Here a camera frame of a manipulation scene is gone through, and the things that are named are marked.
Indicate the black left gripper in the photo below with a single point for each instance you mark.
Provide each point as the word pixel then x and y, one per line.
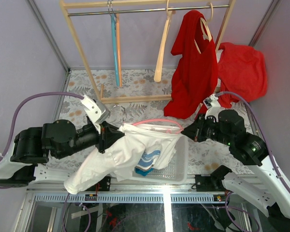
pixel 109 134

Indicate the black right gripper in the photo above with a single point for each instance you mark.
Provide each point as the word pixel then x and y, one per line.
pixel 195 130

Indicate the pink wavy hanger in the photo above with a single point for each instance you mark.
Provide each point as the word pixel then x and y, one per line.
pixel 148 121

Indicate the white t shirt blue print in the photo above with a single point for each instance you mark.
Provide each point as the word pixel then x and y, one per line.
pixel 144 146

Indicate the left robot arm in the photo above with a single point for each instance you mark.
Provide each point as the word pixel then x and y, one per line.
pixel 28 154

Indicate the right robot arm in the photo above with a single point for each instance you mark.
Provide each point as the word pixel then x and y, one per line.
pixel 228 128

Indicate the red t shirt on hanger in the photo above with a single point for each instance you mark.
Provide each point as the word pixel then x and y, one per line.
pixel 196 75

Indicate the beige wooden hanger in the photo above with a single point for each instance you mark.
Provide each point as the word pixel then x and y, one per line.
pixel 159 64

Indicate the cream hanger under red shirt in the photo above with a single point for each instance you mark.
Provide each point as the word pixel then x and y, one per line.
pixel 204 25

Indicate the orange hanger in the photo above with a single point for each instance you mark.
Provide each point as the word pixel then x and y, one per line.
pixel 118 49

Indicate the blue hanger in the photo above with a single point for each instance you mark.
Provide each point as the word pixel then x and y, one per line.
pixel 114 43

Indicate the floral tablecloth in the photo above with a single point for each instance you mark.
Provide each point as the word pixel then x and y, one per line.
pixel 203 158

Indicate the white plastic laundry basket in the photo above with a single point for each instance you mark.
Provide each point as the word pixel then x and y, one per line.
pixel 176 170

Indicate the red cloth pile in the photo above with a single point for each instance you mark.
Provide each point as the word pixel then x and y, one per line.
pixel 242 70

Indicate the wooden clothes rack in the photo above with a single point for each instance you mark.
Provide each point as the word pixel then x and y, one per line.
pixel 139 42

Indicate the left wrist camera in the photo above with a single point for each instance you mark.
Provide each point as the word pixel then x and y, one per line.
pixel 96 111

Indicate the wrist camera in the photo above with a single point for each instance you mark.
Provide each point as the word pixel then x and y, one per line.
pixel 212 105
pixel 96 111

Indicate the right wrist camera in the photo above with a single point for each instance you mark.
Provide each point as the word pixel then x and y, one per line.
pixel 212 105

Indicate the aluminium rail with cable duct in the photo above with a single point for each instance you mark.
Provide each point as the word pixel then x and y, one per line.
pixel 131 191

